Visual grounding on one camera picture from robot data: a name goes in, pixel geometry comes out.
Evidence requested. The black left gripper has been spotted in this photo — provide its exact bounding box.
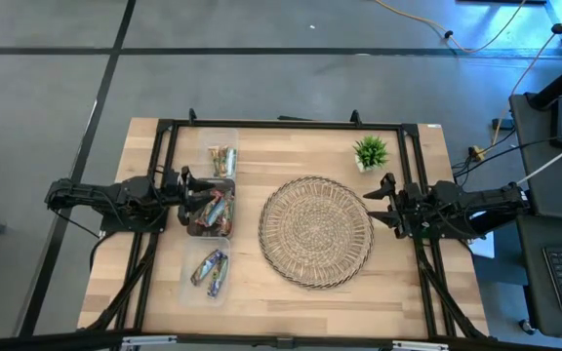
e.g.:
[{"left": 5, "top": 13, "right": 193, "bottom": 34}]
[{"left": 152, "top": 166, "right": 217, "bottom": 225}]

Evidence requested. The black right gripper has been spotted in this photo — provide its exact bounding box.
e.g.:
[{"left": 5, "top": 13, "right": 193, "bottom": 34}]
[{"left": 363, "top": 173, "right": 428, "bottom": 239}]

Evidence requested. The green orange granola bar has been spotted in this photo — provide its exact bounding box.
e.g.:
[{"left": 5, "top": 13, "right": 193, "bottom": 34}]
[{"left": 217, "top": 145, "right": 229, "bottom": 179}]

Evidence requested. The white granola bar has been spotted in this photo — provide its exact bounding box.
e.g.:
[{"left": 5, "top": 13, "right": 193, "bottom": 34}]
[{"left": 225, "top": 147, "right": 238, "bottom": 179}]

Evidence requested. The purple granola bar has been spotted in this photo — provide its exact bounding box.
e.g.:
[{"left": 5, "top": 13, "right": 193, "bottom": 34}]
[
  {"left": 190, "top": 249, "right": 223, "bottom": 287},
  {"left": 206, "top": 253, "right": 230, "bottom": 299}
]

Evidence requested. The dark brown plastic container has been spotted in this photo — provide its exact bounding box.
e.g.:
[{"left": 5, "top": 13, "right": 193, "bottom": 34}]
[{"left": 186, "top": 177, "right": 236, "bottom": 239}]

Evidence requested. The small green potted plant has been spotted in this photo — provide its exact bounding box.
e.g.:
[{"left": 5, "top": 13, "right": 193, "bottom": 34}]
[{"left": 352, "top": 135, "right": 390, "bottom": 173}]

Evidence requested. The clear plastic container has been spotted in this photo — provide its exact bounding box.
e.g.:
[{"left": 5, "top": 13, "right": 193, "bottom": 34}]
[
  {"left": 179, "top": 236, "right": 232, "bottom": 308},
  {"left": 196, "top": 127, "right": 240, "bottom": 180}
]

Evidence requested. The round woven basket tray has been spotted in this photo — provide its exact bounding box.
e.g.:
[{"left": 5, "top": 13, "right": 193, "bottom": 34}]
[{"left": 258, "top": 175, "right": 375, "bottom": 290}]

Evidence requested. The white paper sheet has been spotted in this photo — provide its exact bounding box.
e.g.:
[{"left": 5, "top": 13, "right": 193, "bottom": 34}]
[{"left": 465, "top": 209, "right": 497, "bottom": 259}]

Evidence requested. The white rod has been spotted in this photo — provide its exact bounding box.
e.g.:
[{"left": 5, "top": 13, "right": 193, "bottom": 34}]
[{"left": 515, "top": 145, "right": 562, "bottom": 186}]

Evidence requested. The black diagonal pole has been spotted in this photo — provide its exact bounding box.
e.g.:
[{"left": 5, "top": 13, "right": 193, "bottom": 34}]
[{"left": 528, "top": 62, "right": 562, "bottom": 111}]

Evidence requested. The black aluminium table frame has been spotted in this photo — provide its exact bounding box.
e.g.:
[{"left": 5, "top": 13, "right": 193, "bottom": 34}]
[{"left": 85, "top": 107, "right": 490, "bottom": 340}]

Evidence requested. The silver bracket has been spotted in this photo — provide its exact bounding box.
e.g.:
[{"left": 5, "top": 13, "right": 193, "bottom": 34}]
[
  {"left": 391, "top": 339, "right": 451, "bottom": 351},
  {"left": 120, "top": 334, "right": 179, "bottom": 350}
]

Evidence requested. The black cable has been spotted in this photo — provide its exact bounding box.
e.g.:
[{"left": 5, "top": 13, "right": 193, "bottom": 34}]
[{"left": 451, "top": 131, "right": 562, "bottom": 176}]

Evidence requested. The yellow extension cable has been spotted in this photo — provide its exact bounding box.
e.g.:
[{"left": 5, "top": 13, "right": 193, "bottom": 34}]
[{"left": 373, "top": 0, "right": 529, "bottom": 55}]

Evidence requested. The cream cable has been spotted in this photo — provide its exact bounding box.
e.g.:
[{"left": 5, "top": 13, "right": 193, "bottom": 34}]
[{"left": 492, "top": 0, "right": 562, "bottom": 143}]

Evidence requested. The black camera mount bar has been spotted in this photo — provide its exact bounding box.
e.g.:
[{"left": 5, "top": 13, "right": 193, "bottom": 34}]
[{"left": 0, "top": 329, "right": 562, "bottom": 351}]

